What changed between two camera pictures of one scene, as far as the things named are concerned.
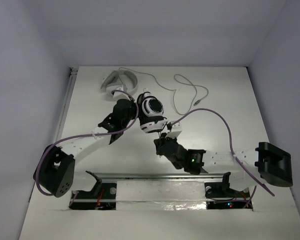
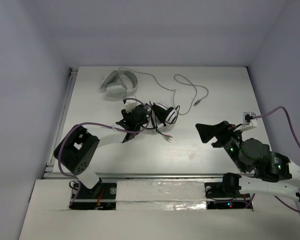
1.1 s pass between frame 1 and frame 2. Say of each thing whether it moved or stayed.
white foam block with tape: stayed
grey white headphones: stayed
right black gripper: moved
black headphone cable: moved
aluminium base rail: stayed
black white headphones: moved
